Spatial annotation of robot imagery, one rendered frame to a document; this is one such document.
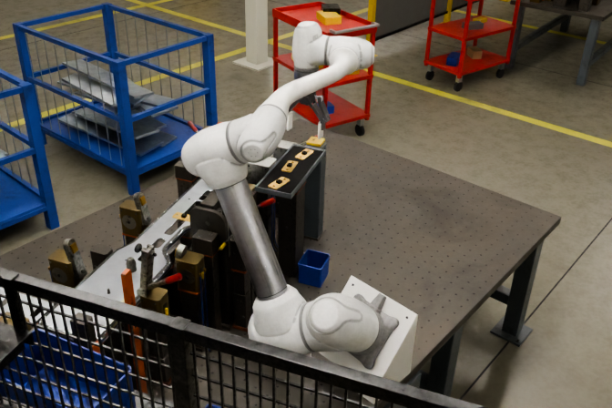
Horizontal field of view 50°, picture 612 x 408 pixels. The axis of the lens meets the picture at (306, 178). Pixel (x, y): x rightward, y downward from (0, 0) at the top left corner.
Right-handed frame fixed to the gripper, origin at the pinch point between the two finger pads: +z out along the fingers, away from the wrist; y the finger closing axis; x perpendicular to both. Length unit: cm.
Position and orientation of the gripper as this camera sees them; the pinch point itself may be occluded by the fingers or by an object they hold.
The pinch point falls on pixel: (304, 130)
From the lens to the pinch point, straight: 249.8
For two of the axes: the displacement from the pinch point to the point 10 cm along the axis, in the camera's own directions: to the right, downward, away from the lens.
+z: -0.2, 8.7, 4.9
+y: -8.6, -2.7, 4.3
